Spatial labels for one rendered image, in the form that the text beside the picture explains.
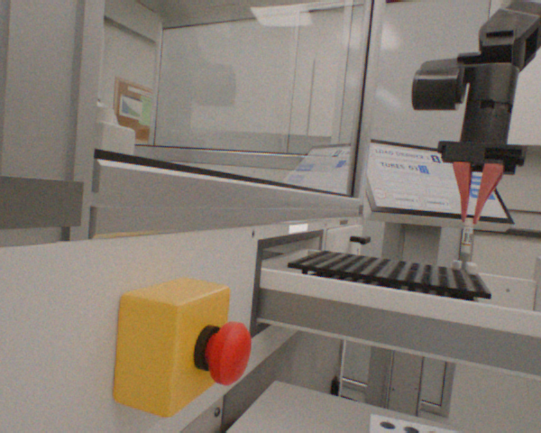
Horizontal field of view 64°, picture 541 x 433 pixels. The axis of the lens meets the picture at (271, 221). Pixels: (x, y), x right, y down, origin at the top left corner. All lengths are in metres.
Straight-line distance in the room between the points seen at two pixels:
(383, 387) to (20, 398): 1.41
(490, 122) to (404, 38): 1.83
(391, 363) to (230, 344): 1.31
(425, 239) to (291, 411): 1.11
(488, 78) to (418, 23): 1.81
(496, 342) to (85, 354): 0.36
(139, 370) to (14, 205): 0.12
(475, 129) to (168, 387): 0.49
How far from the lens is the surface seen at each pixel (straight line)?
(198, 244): 0.36
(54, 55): 0.24
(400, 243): 1.48
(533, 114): 3.93
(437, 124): 2.28
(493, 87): 0.63
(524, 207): 4.16
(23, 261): 0.23
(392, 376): 1.58
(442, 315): 0.46
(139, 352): 0.28
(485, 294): 0.50
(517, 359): 0.48
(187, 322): 0.27
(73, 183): 0.25
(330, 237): 0.77
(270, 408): 0.49
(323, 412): 0.49
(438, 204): 1.44
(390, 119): 2.32
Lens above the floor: 0.98
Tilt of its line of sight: 4 degrees down
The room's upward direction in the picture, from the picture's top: 5 degrees clockwise
